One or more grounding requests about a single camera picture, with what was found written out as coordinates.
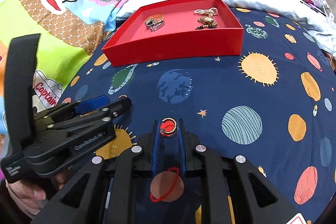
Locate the left hand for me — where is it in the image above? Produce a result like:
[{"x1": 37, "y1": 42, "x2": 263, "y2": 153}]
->
[{"x1": 4, "y1": 168, "x2": 70, "y2": 219}]

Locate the white pearl bow bracelet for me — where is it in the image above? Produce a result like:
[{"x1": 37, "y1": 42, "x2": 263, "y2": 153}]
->
[{"x1": 193, "y1": 7, "x2": 219, "y2": 18}]

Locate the red jewelry tray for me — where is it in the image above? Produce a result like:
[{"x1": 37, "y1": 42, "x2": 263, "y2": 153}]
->
[{"x1": 102, "y1": 0, "x2": 244, "y2": 67}]

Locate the gold hoop earring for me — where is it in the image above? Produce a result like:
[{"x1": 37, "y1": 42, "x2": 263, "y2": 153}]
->
[{"x1": 159, "y1": 117, "x2": 177, "y2": 137}]

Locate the gold wristwatch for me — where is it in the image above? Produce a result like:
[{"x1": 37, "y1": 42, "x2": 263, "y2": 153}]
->
[{"x1": 197, "y1": 16, "x2": 218, "y2": 29}]

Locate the silver link bracelet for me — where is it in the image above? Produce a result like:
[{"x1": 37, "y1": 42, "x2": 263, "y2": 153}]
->
[{"x1": 146, "y1": 19, "x2": 166, "y2": 33}]

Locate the colourful monkey cartoon quilt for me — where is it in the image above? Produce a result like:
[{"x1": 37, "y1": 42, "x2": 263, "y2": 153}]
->
[{"x1": 0, "y1": 0, "x2": 135, "y2": 135}]

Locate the gold braided bangle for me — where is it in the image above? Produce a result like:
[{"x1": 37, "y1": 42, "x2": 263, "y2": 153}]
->
[{"x1": 145, "y1": 14, "x2": 164, "y2": 27}]

